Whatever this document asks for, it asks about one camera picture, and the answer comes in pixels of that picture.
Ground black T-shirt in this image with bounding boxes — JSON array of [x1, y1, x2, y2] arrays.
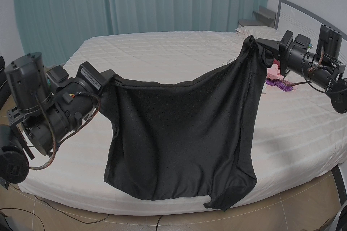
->
[[104, 35, 274, 212]]

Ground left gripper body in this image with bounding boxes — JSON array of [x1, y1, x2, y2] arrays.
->
[[46, 61, 108, 144]]

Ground grey bedside table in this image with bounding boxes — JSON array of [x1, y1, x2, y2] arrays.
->
[[239, 6, 277, 27]]

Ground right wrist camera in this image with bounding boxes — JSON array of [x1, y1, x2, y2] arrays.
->
[[294, 33, 312, 50]]

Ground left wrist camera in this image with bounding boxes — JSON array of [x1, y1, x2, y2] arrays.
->
[[47, 65, 69, 90]]

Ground cream pillow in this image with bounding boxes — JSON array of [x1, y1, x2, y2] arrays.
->
[[235, 25, 282, 36]]

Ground pink garment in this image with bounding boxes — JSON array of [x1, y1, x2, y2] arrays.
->
[[266, 59, 292, 87]]

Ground black cable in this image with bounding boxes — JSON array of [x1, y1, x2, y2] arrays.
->
[[26, 192, 109, 225]]

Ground purple garment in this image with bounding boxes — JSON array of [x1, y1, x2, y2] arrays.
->
[[266, 79, 295, 92]]

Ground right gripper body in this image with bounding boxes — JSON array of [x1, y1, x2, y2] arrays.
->
[[278, 30, 322, 82]]

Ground bed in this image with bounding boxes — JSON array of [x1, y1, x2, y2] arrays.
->
[[20, 0, 347, 217]]

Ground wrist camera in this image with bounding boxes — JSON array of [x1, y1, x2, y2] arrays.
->
[[47, 65, 69, 90], [294, 33, 312, 50]]

